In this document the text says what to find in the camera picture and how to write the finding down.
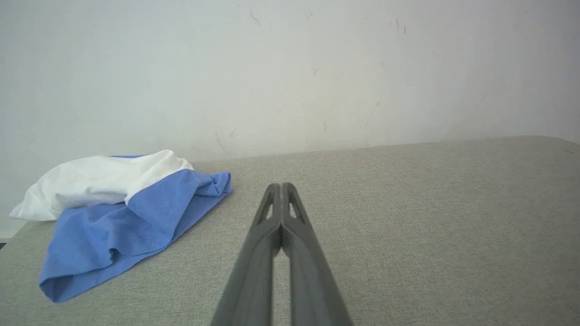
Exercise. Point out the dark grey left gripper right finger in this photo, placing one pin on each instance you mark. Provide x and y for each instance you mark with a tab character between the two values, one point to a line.
312	280

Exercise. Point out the grey fabric sofa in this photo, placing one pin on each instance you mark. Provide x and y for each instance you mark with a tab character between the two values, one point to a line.
430	226

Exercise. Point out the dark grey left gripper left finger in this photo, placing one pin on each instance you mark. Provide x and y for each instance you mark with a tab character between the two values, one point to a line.
253	271

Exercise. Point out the blue and white shirt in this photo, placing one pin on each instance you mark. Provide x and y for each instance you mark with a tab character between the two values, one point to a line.
113	235

